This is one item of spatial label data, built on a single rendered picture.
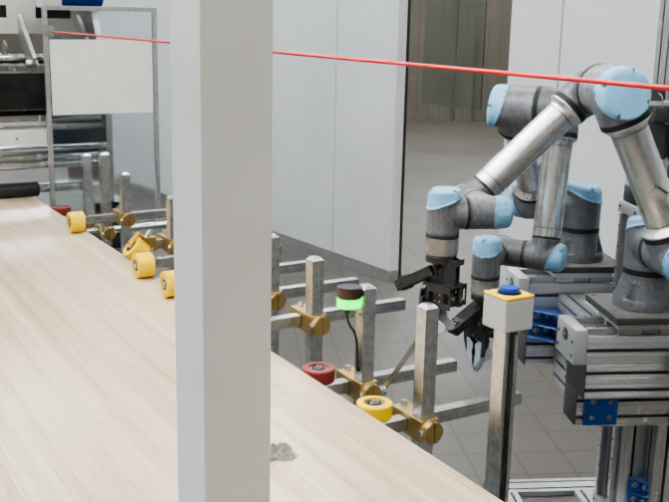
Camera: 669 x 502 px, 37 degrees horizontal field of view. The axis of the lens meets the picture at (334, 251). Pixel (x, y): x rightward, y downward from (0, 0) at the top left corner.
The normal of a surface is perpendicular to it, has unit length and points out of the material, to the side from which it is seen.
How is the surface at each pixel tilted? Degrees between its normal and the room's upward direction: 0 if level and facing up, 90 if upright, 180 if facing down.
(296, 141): 90
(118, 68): 90
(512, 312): 90
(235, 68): 90
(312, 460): 0
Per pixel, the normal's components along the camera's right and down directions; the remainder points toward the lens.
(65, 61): 0.51, 0.21
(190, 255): -0.86, 0.10
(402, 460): 0.02, -0.97
